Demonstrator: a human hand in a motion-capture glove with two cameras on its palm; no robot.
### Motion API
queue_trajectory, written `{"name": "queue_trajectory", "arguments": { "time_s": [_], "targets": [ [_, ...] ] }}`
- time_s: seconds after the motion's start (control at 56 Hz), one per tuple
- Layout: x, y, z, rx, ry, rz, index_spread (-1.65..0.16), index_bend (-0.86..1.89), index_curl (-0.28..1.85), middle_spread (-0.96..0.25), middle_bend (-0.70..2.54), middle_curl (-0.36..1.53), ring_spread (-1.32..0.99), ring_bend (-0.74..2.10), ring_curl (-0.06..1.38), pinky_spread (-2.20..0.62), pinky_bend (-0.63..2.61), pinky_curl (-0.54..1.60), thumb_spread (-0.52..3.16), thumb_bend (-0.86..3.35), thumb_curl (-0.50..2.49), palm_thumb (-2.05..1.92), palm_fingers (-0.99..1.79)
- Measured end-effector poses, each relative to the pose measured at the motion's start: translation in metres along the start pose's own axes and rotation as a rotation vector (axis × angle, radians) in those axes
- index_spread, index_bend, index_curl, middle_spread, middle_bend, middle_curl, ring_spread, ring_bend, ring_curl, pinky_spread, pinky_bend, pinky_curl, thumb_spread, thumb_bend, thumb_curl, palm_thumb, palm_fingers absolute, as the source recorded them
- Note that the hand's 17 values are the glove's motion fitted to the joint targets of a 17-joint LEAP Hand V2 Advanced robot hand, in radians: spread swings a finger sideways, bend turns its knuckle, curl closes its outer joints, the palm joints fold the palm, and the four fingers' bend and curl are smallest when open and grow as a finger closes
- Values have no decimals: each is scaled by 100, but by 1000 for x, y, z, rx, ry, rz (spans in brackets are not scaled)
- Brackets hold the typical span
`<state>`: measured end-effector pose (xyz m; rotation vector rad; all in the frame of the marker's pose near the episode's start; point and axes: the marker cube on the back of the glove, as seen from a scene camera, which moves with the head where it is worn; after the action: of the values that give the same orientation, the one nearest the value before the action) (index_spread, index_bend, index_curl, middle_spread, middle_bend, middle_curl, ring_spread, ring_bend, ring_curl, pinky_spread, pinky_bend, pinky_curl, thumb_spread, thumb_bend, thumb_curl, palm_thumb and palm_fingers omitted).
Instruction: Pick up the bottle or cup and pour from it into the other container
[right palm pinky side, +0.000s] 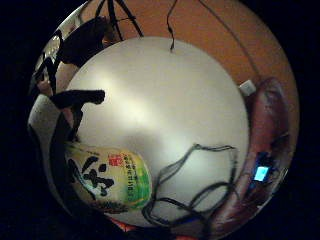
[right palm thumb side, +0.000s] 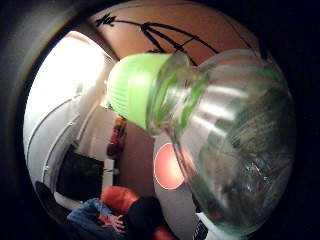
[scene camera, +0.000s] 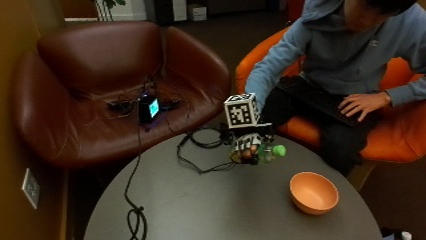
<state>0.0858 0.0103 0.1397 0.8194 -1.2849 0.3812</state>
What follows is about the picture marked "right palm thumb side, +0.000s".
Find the clear plastic bottle green cap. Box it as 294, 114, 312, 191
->
106, 49, 297, 237

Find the bright window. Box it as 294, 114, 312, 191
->
23, 30, 114, 148

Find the black screen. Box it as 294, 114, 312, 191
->
55, 143, 105, 202

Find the red hanging decoration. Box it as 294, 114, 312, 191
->
105, 116, 128, 158

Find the orange cushion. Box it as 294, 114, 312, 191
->
99, 185, 139, 216

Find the black tripod stand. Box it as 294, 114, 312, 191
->
95, 13, 220, 67

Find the red round plate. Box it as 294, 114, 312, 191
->
153, 142, 196, 191

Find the the person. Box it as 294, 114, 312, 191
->
65, 195, 178, 240

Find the white box with black label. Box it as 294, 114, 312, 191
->
192, 211, 243, 240

